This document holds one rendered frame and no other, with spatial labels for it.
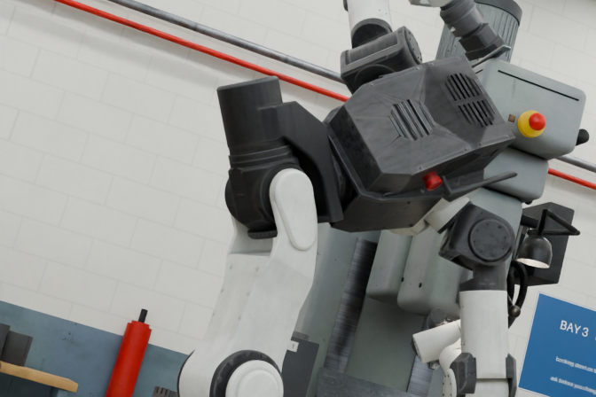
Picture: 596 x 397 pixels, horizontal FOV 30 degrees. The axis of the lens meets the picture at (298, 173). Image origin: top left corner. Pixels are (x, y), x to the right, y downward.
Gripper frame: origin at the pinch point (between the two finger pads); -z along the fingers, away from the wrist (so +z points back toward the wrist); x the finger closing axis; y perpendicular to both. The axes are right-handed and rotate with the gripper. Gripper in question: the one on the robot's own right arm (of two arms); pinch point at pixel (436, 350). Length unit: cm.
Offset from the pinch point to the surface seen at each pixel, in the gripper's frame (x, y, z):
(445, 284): 2.1, -14.0, 10.4
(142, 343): 146, 1, -379
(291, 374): 30.5, 15.2, 13.9
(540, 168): -12.9, -46.5, 9.3
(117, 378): 153, 24, -377
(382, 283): 16.3, -13.6, -10.6
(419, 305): 6.6, -8.0, 8.5
